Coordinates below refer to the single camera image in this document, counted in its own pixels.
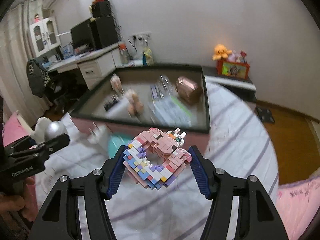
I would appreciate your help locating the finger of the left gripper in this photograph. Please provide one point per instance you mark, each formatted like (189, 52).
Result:
(27, 147)

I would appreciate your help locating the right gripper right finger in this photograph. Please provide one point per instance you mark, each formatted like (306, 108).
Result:
(258, 217)

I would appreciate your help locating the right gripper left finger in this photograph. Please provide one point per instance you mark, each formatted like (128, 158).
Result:
(58, 218)

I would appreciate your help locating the silver white round device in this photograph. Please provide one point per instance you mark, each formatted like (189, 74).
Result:
(54, 129)

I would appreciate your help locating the white charger plug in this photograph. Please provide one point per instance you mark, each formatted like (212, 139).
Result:
(99, 135)

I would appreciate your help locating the teal oval case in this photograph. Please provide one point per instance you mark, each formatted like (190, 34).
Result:
(115, 141)

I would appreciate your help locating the black hair clip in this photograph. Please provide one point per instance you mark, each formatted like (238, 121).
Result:
(111, 102)

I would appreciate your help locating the pink hair doll figure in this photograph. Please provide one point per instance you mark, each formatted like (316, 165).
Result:
(135, 106)

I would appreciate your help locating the pink building block model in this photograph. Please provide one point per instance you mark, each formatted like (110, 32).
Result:
(154, 158)

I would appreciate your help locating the blue small box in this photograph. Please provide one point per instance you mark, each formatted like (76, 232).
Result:
(156, 94)

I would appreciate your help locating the person's left hand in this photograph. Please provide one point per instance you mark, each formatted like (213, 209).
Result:
(13, 226)

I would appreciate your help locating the pink blanket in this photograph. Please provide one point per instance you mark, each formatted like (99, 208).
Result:
(15, 134)

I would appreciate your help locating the beige curtain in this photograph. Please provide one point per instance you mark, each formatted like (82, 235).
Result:
(16, 50)

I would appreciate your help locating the dark jacket on chair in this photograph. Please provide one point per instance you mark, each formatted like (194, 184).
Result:
(38, 78)

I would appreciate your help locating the black office chair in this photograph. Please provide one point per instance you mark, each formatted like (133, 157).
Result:
(62, 90)

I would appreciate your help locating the pink black storage box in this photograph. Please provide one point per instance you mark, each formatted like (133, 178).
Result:
(90, 108)

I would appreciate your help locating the white desk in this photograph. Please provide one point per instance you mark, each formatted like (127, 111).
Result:
(93, 66)

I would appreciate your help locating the small pink block figure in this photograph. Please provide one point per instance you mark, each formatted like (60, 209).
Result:
(116, 84)

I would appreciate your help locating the white glass door cabinet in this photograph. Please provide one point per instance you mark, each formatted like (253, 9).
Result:
(44, 36)

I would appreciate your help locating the black computer monitor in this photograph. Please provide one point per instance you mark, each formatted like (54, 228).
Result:
(81, 35)

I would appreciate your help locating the orange cap bottle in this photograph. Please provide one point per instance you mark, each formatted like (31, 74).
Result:
(124, 55)

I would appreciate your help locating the teal plastic packet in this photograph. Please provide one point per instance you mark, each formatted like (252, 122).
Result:
(169, 111)

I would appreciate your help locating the white low side cabinet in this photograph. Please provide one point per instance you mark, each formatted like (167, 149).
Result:
(225, 84)

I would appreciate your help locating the pink doll on cabinet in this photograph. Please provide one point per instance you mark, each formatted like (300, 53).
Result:
(36, 18)

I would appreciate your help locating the black computer tower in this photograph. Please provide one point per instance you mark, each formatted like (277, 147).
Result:
(104, 32)

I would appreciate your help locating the blue yellow snack bag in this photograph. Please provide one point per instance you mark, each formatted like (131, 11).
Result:
(147, 57)

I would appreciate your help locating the rose gold metal can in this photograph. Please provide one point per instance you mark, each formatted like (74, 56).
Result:
(188, 90)

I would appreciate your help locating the red toy box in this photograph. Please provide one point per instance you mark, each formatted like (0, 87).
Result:
(233, 69)

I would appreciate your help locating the black speaker box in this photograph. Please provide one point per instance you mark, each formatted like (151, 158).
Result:
(101, 9)

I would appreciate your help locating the orange octopus plush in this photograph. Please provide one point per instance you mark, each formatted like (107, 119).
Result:
(221, 52)

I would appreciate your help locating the wall power outlet strip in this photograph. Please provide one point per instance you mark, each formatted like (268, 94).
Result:
(143, 35)

